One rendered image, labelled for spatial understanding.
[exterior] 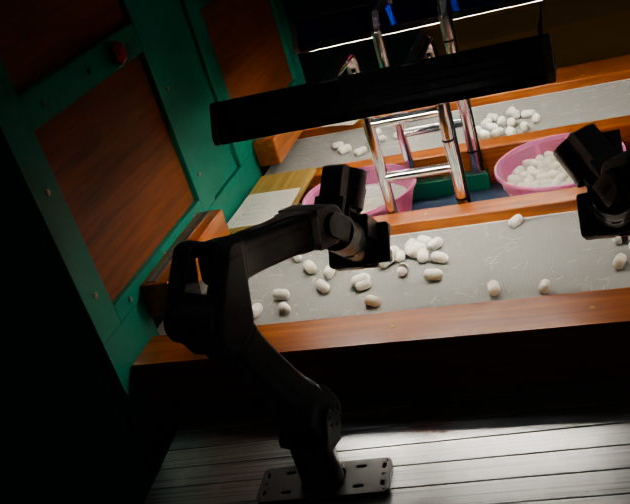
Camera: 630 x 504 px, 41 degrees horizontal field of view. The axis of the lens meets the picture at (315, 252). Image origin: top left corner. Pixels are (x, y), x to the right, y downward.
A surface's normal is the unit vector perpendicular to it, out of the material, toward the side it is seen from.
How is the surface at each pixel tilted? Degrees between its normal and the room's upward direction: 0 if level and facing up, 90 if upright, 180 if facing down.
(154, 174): 90
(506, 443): 0
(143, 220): 90
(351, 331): 0
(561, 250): 0
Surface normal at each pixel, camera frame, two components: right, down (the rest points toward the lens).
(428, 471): -0.28, -0.86
